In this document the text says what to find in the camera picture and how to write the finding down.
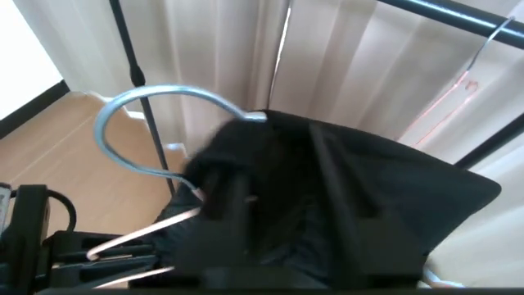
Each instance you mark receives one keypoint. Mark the black clothes rack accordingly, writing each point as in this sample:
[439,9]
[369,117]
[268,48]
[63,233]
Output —
[450,14]

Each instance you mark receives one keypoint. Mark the black shorts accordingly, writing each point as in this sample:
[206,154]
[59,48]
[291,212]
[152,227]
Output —
[368,172]

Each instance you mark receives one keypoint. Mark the pink clothes hanger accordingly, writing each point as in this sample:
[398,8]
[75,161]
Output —
[487,42]
[163,89]

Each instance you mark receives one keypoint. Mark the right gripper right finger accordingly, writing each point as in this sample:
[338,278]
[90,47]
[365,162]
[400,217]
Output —
[385,262]

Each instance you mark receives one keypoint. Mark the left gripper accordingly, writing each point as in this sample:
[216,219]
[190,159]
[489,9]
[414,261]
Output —
[28,229]

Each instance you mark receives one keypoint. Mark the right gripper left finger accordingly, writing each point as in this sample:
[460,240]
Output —
[221,246]

